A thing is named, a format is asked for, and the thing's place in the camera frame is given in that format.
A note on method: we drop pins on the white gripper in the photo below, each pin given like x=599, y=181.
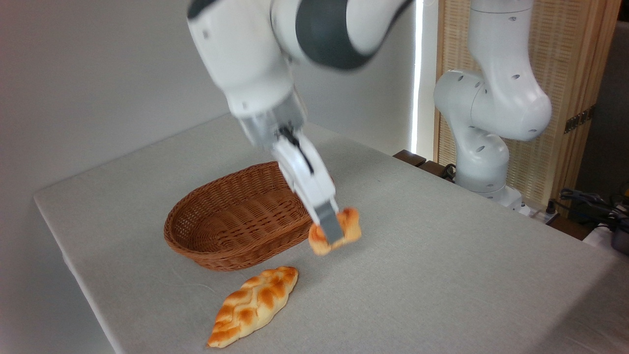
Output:
x=307, y=177

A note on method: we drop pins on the round orange bread roll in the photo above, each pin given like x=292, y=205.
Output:
x=351, y=226

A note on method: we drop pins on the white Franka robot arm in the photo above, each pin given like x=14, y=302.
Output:
x=245, y=49

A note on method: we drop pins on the long braided bread loaf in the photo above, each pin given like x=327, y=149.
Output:
x=253, y=305

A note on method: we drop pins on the brown wicker oval basket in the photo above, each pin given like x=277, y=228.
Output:
x=236, y=216

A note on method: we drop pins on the dark brown wooden furniture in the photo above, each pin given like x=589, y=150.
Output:
x=410, y=158

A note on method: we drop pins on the grey tablecloth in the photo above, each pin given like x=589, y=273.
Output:
x=417, y=285

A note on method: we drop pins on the white power strip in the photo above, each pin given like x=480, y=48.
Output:
x=540, y=214

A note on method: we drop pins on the metal screen hinge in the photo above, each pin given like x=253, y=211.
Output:
x=580, y=119

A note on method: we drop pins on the bamboo wooden folding screen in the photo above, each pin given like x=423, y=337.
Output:
x=570, y=64

